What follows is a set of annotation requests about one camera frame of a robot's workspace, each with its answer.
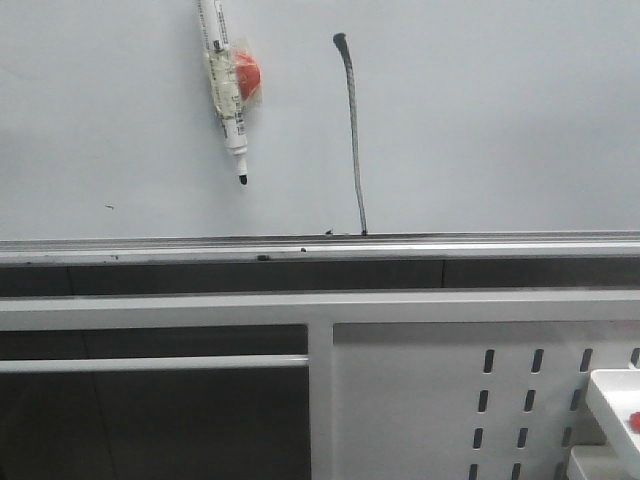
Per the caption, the white taped whiteboard marker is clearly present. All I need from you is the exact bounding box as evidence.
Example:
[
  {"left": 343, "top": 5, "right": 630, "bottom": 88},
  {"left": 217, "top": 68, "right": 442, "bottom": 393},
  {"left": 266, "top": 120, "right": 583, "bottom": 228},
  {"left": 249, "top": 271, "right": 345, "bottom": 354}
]
[{"left": 196, "top": 1, "right": 253, "bottom": 186}]

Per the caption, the white plastic tray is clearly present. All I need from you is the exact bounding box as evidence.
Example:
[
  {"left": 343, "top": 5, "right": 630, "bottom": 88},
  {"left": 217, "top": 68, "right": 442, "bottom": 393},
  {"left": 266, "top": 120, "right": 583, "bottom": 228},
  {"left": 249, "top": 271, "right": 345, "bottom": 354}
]
[{"left": 586, "top": 369, "right": 639, "bottom": 479}]

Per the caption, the small red object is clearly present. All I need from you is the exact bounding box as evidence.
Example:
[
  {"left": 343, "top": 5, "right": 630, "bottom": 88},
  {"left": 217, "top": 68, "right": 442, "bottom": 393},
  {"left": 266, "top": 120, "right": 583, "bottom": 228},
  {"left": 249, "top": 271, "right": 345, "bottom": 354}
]
[{"left": 629, "top": 411, "right": 640, "bottom": 433}]

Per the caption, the white whiteboard with aluminium frame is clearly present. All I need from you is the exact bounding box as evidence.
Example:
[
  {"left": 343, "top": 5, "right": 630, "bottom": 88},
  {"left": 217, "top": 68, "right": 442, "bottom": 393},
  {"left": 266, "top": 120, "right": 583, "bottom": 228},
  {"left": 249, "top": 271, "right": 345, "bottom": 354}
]
[{"left": 1, "top": 1, "right": 639, "bottom": 263}]

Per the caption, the white metal pegboard cart frame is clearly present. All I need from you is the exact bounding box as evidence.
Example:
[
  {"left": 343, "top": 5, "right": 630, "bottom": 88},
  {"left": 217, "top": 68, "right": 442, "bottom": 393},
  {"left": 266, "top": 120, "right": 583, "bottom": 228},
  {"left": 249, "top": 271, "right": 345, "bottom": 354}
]
[{"left": 1, "top": 289, "right": 639, "bottom": 479}]

